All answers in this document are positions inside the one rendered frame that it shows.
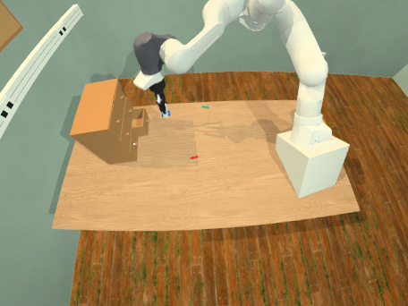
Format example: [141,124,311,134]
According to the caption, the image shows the brown wooden chest of drawers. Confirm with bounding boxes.
[70,79,137,165]

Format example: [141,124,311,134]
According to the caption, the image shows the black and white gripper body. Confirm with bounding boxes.
[149,79,166,98]

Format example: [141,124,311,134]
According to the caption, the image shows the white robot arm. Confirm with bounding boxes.
[133,0,336,149]

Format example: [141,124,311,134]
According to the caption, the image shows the brown wooden drawer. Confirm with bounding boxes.
[132,107,149,137]
[123,97,133,126]
[108,104,123,140]
[120,118,131,150]
[114,81,126,114]
[130,131,138,159]

